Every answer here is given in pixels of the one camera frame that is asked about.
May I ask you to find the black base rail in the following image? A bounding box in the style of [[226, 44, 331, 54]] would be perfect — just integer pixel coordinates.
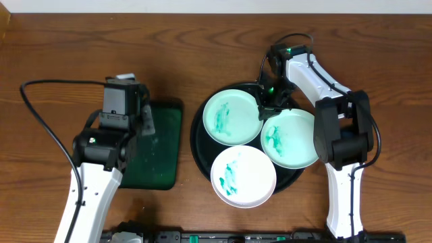
[[99, 221, 407, 243]]

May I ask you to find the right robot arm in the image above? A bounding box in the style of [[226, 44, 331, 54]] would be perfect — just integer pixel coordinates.
[[256, 44, 381, 242]]

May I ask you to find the white plate with green stain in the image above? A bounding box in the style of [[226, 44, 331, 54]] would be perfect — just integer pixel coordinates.
[[210, 145, 277, 209]]

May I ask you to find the mint plate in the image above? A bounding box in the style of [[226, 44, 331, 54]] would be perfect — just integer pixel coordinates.
[[261, 109, 318, 169], [202, 89, 263, 146]]

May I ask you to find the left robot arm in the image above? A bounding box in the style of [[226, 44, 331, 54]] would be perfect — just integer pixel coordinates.
[[55, 74, 155, 242]]

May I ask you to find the green rectangular tray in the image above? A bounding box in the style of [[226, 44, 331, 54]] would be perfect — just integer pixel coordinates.
[[119, 99, 183, 190]]

